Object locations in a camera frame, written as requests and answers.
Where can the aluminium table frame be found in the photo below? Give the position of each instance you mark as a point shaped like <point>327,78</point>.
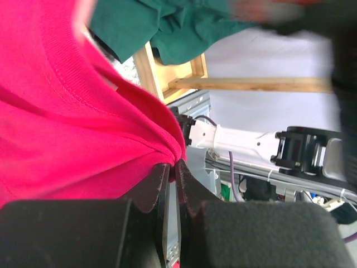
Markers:
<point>299,159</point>

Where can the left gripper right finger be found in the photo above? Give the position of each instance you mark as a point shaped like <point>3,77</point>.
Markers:
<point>214,233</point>

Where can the magenta t shirt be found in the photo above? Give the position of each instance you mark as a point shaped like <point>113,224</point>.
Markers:
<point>71,127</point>

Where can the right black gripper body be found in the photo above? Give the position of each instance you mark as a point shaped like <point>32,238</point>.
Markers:
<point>335,20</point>

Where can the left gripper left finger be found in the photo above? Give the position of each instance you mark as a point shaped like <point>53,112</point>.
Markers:
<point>130,231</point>

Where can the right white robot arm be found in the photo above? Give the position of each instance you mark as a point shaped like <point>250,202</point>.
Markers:
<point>203,135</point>

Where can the teal green shorts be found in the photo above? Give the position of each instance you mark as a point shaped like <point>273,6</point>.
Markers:
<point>178,31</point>

